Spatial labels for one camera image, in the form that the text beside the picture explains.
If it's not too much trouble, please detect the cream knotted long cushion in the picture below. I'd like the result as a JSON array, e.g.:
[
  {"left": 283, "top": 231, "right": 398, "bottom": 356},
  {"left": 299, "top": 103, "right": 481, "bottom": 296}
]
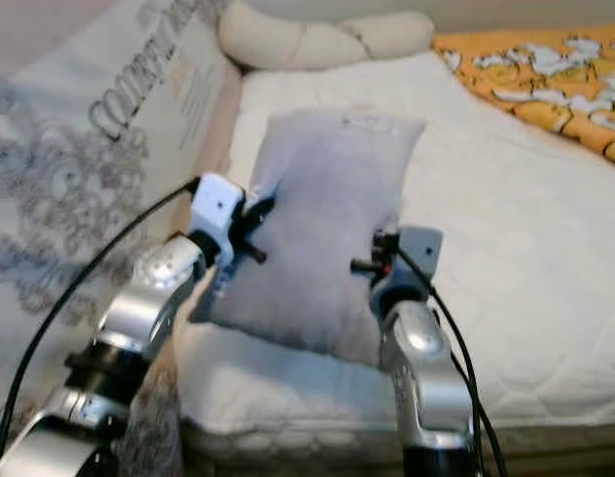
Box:
[{"left": 218, "top": 0, "right": 437, "bottom": 71}]

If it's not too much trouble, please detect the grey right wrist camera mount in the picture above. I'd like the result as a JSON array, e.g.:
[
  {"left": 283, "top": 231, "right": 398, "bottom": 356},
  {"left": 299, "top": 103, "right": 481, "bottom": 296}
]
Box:
[{"left": 391, "top": 227, "right": 444, "bottom": 294}]

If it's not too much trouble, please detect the yellow cartoon egg blanket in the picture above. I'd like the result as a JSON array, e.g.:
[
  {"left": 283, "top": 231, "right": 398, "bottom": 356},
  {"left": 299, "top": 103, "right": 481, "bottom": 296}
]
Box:
[{"left": 431, "top": 28, "right": 615, "bottom": 168}]

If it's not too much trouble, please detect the white quilted mattress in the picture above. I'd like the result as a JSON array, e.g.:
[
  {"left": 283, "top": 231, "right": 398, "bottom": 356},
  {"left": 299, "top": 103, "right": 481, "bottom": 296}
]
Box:
[{"left": 173, "top": 50, "right": 615, "bottom": 477}]

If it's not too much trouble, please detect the grey patterned upright mattress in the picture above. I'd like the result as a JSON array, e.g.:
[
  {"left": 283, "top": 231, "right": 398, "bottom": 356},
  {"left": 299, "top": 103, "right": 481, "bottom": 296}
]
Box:
[{"left": 0, "top": 0, "right": 243, "bottom": 477}]

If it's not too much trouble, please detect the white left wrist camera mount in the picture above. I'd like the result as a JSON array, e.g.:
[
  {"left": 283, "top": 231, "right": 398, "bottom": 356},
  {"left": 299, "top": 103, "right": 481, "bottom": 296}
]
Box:
[{"left": 190, "top": 174, "right": 245, "bottom": 239}]

